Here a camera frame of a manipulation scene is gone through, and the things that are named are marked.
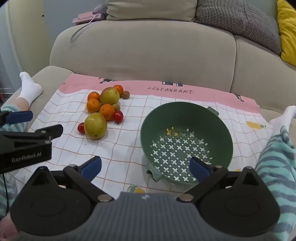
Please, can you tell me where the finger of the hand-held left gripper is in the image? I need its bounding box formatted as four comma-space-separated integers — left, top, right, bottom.
0, 124, 64, 146
0, 110, 34, 127

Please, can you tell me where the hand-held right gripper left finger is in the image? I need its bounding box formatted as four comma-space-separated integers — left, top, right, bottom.
29, 156, 115, 203

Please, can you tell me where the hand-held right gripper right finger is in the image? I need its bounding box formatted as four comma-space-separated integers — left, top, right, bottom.
176, 157, 269, 203

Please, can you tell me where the green colander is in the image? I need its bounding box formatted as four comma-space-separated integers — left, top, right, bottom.
140, 102, 234, 186

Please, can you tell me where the person's left leg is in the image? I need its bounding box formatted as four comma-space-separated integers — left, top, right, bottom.
0, 97, 32, 217

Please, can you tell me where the person's leg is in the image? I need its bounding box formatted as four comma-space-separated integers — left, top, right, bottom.
254, 126, 296, 241
0, 97, 32, 217

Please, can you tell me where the white sock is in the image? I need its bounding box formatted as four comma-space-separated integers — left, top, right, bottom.
17, 72, 43, 105
269, 105, 296, 135

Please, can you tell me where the checked cloth with pink border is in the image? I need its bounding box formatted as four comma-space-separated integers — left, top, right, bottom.
5, 74, 274, 202

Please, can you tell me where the pink fluffy cloth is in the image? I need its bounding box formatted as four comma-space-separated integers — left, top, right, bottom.
0, 214, 18, 241

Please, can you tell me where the person's right leg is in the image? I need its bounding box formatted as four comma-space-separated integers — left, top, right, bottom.
254, 126, 296, 241

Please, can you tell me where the pink box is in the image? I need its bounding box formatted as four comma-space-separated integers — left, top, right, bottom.
72, 13, 101, 24

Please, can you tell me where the beige sofa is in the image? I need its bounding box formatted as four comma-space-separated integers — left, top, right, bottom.
5, 0, 296, 144

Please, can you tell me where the grey plush toy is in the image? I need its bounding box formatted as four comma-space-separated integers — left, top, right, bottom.
94, 4, 108, 16

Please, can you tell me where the houndstooth pillow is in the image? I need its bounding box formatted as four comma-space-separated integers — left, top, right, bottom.
195, 0, 282, 55

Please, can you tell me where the beige pillow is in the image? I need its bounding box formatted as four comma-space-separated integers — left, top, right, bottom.
105, 0, 198, 23

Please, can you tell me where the yellow pillow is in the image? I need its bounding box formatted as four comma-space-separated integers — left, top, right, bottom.
276, 0, 296, 67

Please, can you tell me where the black cable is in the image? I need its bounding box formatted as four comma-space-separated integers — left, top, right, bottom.
1, 173, 11, 216

